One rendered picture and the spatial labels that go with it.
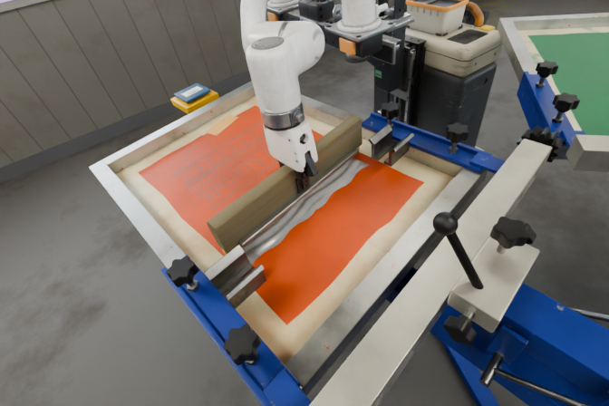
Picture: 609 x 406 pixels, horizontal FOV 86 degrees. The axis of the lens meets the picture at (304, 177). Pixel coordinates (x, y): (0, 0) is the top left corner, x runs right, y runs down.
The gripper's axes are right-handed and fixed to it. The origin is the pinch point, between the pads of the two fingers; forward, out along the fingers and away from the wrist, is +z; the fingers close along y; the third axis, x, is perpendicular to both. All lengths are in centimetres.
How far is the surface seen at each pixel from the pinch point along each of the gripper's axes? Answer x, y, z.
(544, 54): -93, -18, 6
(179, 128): 4.1, 47.2, 3.1
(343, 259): 6.2, -17.6, 5.6
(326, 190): -4.7, -3.6, 5.2
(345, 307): 13.9, -24.9, 2.0
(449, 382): -21, -39, 101
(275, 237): 11.3, -4.3, 5.0
